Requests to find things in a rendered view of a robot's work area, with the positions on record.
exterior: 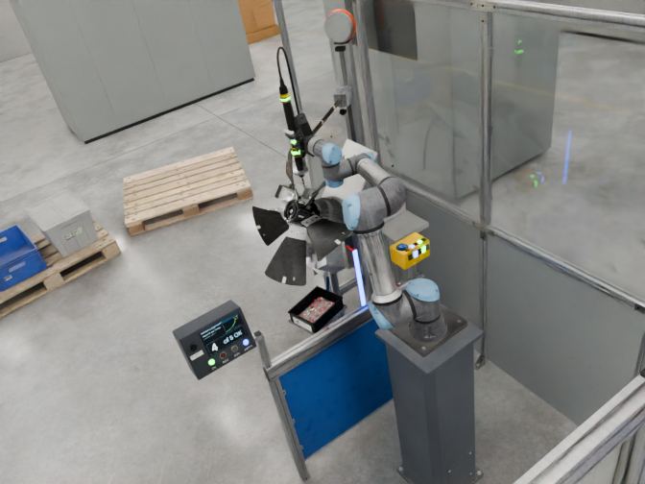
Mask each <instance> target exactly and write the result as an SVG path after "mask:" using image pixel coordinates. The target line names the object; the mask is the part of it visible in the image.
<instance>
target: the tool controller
mask: <svg viewBox="0 0 645 484"><path fill-rule="evenodd" d="M172 333H173V335H174V337H175V339H176V341H177V343H178V345H179V348H180V350H181V352H182V354H183V356H184V358H185V360H186V362H187V364H188V366H189V368H190V370H191V372H192V373H193V374H194V376H195V377H196V378H197V380H200V379H202V378H204V377H205V376H207V375H210V374H211V373H213V372H215V371H216V370H218V369H220V368H221V367H223V366H225V365H226V364H227V363H229V362H231V361H232V360H234V359H236V358H238V357H239V356H241V355H243V354H244V353H246V352H248V351H250V350H252V349H254V348H255V347H256V343H255V341H254V339H253V336H252V334H251V330H250V328H249V325H248V323H247V321H246V318H245V316H244V314H243V311H242V309H241V307H240V306H239V305H238V304H236V303H235V302H233V301H232V300H229V301H227V302H224V303H223V304H221V305H219V306H217V307H215V308H213V309H211V310H210V311H208V312H206V313H204V314H203V315H201V316H199V317H198V318H196V319H194V320H192V321H190V322H188V323H186V324H185V325H183V326H181V327H178V328H176V329H174V330H173V331H172ZM216 339H218V340H219V343H220V345H221V347H222V350H220V351H218V352H216V353H214V354H213V355H211V356H210V353H209V351H208V349H207V347H206V345H207V344H209V343H211V342H213V341H214V340H216ZM244 339H248V340H249V343H248V344H247V345H246V346H244V345H243V340H244ZM232 346H237V347H238V350H237V351H236V352H233V351H231V347H232ZM223 351H224V352H225V353H226V354H227V356H226V358H221V357H220V353H221V352H223ZM211 358H213V359H214V360H215V363H214V364H213V365H208V360H209V359H211Z"/></svg>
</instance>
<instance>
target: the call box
mask: <svg viewBox="0 0 645 484"><path fill-rule="evenodd" d="M422 238H423V236H421V235H420V234H418V233H416V232H414V233H412V234H411V235H409V236H407V237H405V238H404V239H402V240H400V241H398V242H396V243H395V244H393V245H392V246H391V247H390V249H391V257H392V262H394V263H395V264H397V265H398V266H400V267H401V268H402V269H404V270H406V269H408V268H410V267H411V266H413V265H415V264H416V263H418V262H420V261H421V260H423V259H424V258H425V257H427V256H429V255H430V249H429V250H428V251H426V252H424V253H422V254H420V255H418V256H417V257H414V252H415V251H417V250H418V249H420V248H422V247H424V246H425V245H427V244H429V247H430V242H429V240H428V239H427V238H425V237H424V238H425V239H426V240H425V241H422V240H421V239H422ZM419 240H421V241H422V243H420V244H419V243H418V241H419ZM416 242H417V243H418V245H416V246H415V245H414V246H415V247H414V248H410V247H409V246H410V245H413V244H414V243H416ZM401 243H404V244H406V247H407V248H408V249H409V250H410V251H408V252H406V251H404V250H400V249H399V248H398V247H397V245H399V244H401ZM409 254H412V255H413V259H412V260H410V261H409V260H408V255H409Z"/></svg>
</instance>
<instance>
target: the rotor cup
mask: <svg viewBox="0 0 645 484"><path fill-rule="evenodd" d="M299 202H301V201H299V200H295V199H293V200H290V201H289V202H288V203H287V204H286V206H285V208H284V212H283V216H284V219H285V221H286V222H287V223H289V224H294V225H297V226H301V227H304V228H306V227H305V226H304V225H303V224H301V222H302V221H303V220H305V219H307V218H309V217H311V216H313V215H318V216H319V217H320V208H319V206H318V205H317V204H316V203H312V204H310V205H309V206H306V205H307V204H306V205H304V204H305V202H301V203H299ZM302 203H303V204H302ZM291 209H292V210H293V212H292V213H290V210H291ZM299 215H300V216H303V218H301V217H299Z"/></svg>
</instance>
